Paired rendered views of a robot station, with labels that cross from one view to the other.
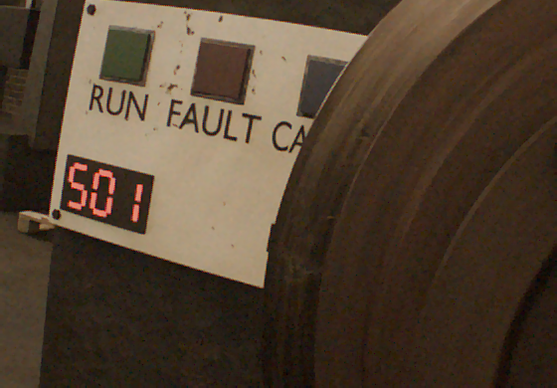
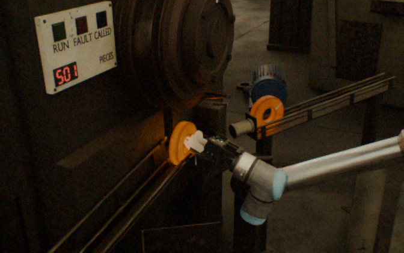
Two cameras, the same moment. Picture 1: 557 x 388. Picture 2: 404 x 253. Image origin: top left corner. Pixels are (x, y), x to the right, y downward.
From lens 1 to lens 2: 1.15 m
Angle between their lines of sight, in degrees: 82
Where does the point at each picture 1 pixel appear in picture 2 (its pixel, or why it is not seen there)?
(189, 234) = (86, 70)
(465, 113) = (175, 15)
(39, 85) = not seen: outside the picture
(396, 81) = (159, 14)
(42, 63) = not seen: outside the picture
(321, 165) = (154, 34)
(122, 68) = (61, 36)
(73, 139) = (52, 65)
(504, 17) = not seen: outside the picture
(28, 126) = not seen: outside the picture
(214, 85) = (83, 29)
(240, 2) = (70, 3)
